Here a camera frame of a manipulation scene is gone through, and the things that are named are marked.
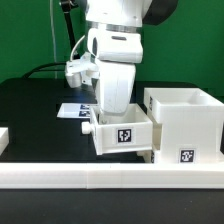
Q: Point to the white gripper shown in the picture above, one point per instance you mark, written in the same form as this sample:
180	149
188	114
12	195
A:
114	87

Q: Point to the white drawer box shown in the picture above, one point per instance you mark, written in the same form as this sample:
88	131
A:
131	132
150	156

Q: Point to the white front drawer box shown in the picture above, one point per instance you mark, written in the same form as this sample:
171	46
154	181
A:
150	156

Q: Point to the white drawer cabinet frame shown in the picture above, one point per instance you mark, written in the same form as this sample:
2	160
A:
187	125

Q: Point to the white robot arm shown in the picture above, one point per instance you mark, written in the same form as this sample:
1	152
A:
114	47

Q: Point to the white marker tag sheet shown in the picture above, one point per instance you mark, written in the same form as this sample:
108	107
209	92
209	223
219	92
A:
74	110

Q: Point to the black camera stand pole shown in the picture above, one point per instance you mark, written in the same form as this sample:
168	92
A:
67	6

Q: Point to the white U-shaped border rail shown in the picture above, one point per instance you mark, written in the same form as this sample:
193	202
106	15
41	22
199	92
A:
110	175

